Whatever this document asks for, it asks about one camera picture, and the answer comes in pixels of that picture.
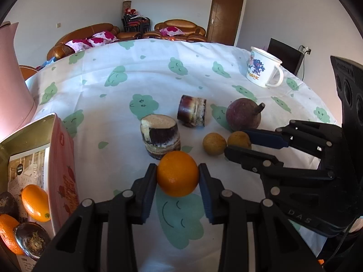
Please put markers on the orange-brown chair back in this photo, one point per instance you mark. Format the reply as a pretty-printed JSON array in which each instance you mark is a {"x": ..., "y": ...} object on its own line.
[{"x": 27, "y": 72}]

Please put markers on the brown longan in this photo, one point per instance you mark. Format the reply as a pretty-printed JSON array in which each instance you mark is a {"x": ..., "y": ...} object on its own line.
[
  {"x": 238, "y": 138},
  {"x": 214, "y": 144}
]

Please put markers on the printed paper leaflet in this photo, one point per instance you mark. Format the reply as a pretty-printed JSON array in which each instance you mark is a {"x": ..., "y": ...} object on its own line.
[{"x": 31, "y": 164}]

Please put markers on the dark mangosteen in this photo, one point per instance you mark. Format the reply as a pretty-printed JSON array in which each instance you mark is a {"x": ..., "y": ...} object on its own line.
[{"x": 31, "y": 240}]

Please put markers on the brown leather armchair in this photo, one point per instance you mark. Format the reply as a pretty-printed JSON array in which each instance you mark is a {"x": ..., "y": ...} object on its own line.
[{"x": 181, "y": 24}]

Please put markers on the brown wooden door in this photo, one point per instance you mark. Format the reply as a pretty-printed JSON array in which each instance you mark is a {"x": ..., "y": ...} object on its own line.
[{"x": 225, "y": 17}]

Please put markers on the purple mangosteen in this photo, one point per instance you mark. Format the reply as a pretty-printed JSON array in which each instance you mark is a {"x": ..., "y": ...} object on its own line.
[{"x": 242, "y": 114}]

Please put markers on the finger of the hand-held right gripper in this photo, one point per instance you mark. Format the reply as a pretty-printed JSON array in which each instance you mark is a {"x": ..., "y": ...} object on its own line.
[
  {"x": 249, "y": 158},
  {"x": 266, "y": 140}
]

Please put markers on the long brown leather sofa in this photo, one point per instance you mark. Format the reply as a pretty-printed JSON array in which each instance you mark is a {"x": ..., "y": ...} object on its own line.
[{"x": 85, "y": 32}]

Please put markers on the wall socket with plug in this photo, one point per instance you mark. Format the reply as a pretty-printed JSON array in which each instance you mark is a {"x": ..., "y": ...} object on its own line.
[{"x": 307, "y": 51}]

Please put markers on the pink electric kettle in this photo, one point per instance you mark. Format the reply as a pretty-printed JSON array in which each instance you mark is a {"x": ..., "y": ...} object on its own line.
[{"x": 14, "y": 85}]

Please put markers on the notched sugarcane piece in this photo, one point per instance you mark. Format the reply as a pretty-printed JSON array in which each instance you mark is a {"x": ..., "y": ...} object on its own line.
[{"x": 161, "y": 141}]

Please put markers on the pink tin box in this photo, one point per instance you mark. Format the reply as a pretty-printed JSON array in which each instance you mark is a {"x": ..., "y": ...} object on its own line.
[{"x": 63, "y": 175}]

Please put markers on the blue clothes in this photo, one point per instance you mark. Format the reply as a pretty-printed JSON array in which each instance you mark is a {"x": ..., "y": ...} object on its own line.
[{"x": 48, "y": 62}]

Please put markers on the round orange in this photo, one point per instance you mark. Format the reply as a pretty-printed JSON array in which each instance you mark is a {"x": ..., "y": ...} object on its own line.
[
  {"x": 7, "y": 232},
  {"x": 177, "y": 174}
]

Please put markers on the red decoration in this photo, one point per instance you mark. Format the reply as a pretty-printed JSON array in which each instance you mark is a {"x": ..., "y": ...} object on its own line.
[{"x": 132, "y": 10}]

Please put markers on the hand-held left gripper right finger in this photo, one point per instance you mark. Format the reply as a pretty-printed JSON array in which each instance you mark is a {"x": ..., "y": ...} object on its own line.
[{"x": 207, "y": 201}]

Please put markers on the black television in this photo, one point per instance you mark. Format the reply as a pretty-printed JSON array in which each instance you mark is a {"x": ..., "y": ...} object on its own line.
[{"x": 283, "y": 53}]

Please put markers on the purple sugarcane piece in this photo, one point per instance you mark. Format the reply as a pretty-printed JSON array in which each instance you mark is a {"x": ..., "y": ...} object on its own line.
[{"x": 191, "y": 110}]

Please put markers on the tall woven vase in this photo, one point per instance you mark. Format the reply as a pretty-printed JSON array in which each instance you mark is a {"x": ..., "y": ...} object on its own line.
[{"x": 126, "y": 5}]

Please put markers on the pink floral pillow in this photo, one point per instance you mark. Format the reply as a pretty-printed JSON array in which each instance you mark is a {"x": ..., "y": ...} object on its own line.
[
  {"x": 78, "y": 44},
  {"x": 102, "y": 36},
  {"x": 170, "y": 30}
]

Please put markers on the stacked dark chairs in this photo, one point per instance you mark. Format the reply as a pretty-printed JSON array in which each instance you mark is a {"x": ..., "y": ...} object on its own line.
[{"x": 133, "y": 22}]

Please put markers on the white enamel mug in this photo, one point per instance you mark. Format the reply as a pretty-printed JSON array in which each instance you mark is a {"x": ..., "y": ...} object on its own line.
[{"x": 259, "y": 68}]

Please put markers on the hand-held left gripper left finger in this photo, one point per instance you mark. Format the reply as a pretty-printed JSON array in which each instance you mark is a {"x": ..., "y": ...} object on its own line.
[{"x": 148, "y": 201}]

